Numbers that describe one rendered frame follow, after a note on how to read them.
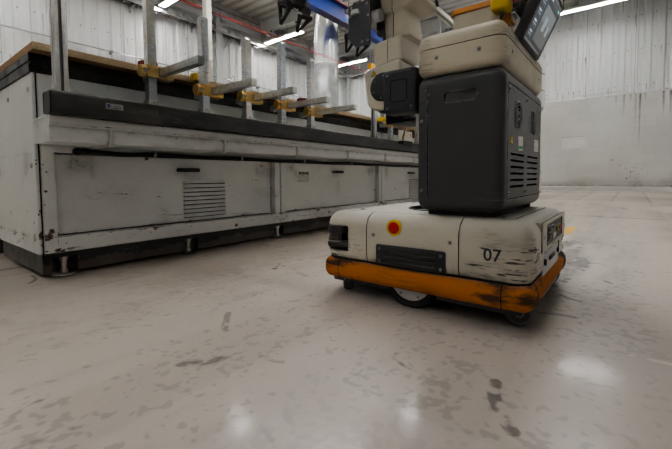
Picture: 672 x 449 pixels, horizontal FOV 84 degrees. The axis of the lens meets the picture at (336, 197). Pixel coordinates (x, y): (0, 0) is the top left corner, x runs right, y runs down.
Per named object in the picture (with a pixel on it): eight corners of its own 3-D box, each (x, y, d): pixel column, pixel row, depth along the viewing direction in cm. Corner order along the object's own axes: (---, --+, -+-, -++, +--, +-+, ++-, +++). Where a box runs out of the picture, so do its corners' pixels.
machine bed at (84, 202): (472, 203, 546) (473, 143, 542) (38, 281, 145) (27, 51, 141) (428, 201, 589) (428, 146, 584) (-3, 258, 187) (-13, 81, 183)
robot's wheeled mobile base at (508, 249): (567, 272, 141) (568, 205, 140) (532, 324, 91) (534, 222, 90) (405, 251, 183) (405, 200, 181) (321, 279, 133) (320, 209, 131)
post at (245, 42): (252, 131, 197) (250, 38, 195) (246, 130, 195) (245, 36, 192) (247, 132, 200) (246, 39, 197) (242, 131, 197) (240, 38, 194)
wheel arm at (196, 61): (205, 67, 142) (205, 55, 142) (197, 65, 139) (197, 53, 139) (150, 85, 169) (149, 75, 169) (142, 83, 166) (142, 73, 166)
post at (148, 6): (157, 110, 158) (154, -7, 155) (149, 109, 155) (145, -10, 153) (153, 111, 160) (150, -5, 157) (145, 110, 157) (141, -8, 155)
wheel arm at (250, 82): (257, 87, 162) (257, 77, 162) (251, 86, 159) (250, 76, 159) (200, 101, 189) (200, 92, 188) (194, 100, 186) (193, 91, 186)
